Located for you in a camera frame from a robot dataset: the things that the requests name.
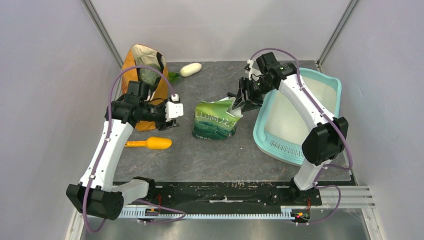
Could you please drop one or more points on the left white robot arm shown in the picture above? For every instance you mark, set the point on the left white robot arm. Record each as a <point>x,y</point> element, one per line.
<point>95,195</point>

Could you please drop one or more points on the green litter bag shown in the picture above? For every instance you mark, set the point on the green litter bag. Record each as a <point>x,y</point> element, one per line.
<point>215,120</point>

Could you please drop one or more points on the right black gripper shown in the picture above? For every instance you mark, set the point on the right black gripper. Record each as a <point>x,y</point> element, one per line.
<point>253,102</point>

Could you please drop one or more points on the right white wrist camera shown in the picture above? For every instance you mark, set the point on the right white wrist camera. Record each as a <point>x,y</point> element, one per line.
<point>252,73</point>

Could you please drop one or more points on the yellow plastic scoop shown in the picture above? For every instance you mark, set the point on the yellow plastic scoop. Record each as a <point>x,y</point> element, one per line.
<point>151,143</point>

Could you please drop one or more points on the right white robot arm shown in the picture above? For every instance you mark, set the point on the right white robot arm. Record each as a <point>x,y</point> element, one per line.
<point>327,133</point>

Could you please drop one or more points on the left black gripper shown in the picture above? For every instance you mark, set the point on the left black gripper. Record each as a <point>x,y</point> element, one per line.
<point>163,123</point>

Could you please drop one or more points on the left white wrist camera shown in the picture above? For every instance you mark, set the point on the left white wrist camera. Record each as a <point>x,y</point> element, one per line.
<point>173,108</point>

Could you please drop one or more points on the aluminium frame post right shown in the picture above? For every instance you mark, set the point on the aluminium frame post right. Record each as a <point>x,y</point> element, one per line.
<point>349,10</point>

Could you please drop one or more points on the white oval toy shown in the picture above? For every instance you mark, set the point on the white oval toy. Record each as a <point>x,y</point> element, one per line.
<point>190,69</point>

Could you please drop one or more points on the aluminium frame post left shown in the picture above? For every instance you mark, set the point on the aluminium frame post left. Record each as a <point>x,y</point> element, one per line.
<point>101,28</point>

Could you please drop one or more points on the black bag clip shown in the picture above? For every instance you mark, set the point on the black bag clip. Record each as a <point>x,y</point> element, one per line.
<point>231,95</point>

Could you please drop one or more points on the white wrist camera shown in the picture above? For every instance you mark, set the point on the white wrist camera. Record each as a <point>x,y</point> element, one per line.
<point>252,73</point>
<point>173,108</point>

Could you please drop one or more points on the teal litter box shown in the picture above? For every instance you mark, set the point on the teal litter box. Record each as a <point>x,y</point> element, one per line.
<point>279,129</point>

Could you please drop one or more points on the aluminium frame post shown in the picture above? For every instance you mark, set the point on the aluminium frame post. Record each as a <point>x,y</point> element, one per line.
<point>349,10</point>
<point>101,28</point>

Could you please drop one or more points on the brown paper grocery bag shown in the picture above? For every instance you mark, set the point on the brown paper grocery bag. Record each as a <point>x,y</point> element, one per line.
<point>144,55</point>

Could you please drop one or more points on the slotted cable duct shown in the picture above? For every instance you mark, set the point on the slotted cable duct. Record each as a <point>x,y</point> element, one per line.
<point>142,212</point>

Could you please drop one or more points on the green toy in bag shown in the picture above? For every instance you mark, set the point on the green toy in bag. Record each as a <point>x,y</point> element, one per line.
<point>149,77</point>

